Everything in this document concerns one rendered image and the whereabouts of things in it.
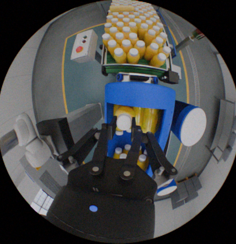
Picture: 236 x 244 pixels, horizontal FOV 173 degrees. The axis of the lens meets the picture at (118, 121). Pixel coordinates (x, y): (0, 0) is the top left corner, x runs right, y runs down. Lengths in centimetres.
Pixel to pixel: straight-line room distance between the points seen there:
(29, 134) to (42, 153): 16
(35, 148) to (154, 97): 67
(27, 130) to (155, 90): 68
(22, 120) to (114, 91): 59
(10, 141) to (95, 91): 145
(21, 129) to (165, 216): 555
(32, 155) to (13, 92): 248
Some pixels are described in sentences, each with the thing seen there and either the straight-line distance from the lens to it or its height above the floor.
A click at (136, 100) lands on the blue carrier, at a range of 22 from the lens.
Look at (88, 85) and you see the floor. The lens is 162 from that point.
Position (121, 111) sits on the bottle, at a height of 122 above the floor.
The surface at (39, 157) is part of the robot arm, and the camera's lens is 65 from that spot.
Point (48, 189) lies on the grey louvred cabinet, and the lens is 203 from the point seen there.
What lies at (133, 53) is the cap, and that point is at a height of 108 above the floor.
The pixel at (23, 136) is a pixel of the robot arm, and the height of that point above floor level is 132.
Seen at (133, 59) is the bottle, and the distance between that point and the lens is 45.
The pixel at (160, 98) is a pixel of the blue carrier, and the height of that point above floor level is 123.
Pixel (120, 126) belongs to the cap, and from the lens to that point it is 22.
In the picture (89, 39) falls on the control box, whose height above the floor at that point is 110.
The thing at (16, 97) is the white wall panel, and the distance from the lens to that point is 293.
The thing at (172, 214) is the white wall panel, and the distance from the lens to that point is 551.
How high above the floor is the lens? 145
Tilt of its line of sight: 70 degrees down
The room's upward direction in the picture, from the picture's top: 161 degrees counter-clockwise
